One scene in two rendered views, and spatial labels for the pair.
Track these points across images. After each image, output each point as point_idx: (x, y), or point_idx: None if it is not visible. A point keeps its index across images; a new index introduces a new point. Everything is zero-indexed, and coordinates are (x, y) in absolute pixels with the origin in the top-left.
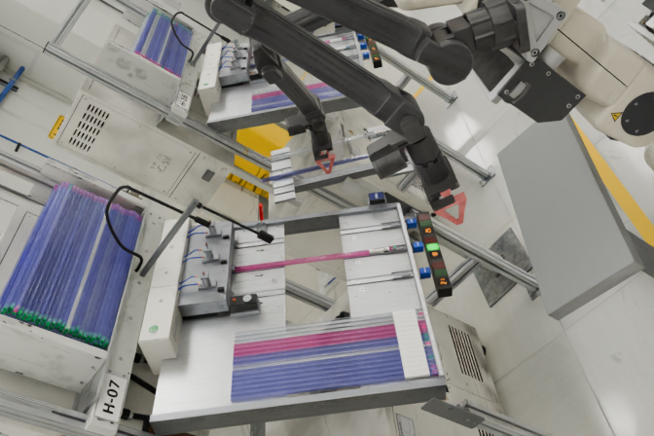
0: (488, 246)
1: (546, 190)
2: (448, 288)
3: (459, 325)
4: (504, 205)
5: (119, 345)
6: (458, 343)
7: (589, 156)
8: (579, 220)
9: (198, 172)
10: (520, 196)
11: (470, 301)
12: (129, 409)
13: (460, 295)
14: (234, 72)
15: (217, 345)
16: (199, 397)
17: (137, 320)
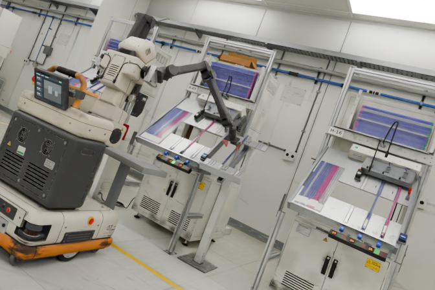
0: (213, 271)
1: (133, 158)
2: (156, 155)
3: (189, 228)
4: (219, 283)
5: (204, 90)
6: None
7: (121, 160)
8: (114, 150)
9: None
10: (144, 162)
11: (206, 258)
12: None
13: (214, 261)
14: (366, 162)
15: (193, 110)
16: (182, 104)
17: (211, 96)
